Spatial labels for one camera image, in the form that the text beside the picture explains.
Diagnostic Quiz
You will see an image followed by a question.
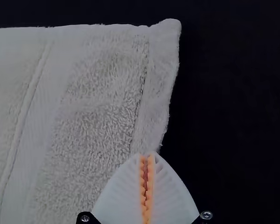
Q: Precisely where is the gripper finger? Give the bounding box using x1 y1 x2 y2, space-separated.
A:
146 151 213 224
76 153 147 224

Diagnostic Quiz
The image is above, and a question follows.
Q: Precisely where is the pale towel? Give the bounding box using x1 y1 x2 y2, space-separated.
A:
0 18 182 224

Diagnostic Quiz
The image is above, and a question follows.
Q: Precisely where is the black mat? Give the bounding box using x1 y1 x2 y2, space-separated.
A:
0 0 280 224

